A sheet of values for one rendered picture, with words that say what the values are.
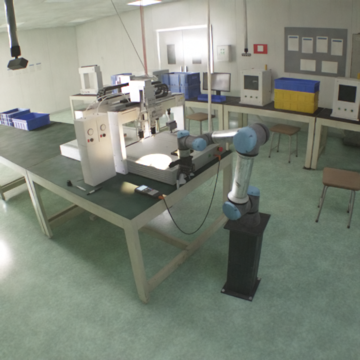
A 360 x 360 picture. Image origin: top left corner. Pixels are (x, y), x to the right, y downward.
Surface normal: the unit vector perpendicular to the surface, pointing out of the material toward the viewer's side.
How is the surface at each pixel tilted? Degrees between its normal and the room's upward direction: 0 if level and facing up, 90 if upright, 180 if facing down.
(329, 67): 90
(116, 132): 90
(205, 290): 0
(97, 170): 90
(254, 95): 90
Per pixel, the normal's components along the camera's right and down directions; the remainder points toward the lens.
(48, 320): -0.06, -0.90
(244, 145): -0.71, 0.22
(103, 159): 0.80, 0.22
